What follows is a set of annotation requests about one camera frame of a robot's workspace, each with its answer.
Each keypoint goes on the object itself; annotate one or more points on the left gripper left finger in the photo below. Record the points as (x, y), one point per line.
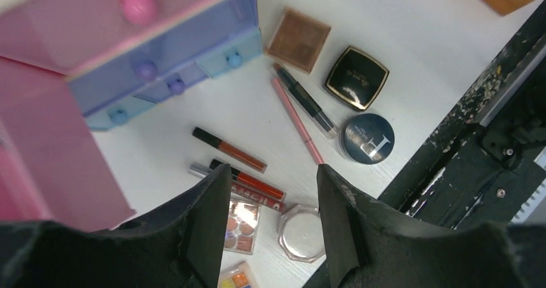
(178, 244)

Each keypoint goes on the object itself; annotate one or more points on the white slotted cable duct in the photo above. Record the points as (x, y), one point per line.
(535, 198)

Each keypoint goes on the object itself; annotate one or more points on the colourful eyeshadow palette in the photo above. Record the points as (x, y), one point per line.
(239, 276)

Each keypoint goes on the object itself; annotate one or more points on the silver red mascara tube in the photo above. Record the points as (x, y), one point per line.
(258, 197)

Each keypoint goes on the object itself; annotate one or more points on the round dark blue jar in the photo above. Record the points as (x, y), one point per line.
(367, 138)

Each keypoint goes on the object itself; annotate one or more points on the pastel wooden drawer chest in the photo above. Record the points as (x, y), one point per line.
(120, 58)

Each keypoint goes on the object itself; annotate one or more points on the black square compact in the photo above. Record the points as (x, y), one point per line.
(356, 79)

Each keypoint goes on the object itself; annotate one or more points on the black makeup pen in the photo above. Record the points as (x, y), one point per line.
(305, 100)

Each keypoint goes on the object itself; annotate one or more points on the dark red lip gloss tube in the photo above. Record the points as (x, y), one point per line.
(230, 149)

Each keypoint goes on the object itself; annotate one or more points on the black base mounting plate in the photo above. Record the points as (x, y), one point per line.
(477, 166)

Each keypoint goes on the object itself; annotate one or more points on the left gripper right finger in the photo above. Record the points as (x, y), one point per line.
(370, 244)

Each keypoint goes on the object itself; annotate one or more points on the pink makeup pencil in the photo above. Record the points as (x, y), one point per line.
(297, 122)

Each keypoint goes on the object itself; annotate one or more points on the brown square blush compact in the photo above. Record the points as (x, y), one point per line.
(298, 40)

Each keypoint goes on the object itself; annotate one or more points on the nude eyeshadow palette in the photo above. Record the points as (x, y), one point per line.
(242, 226)

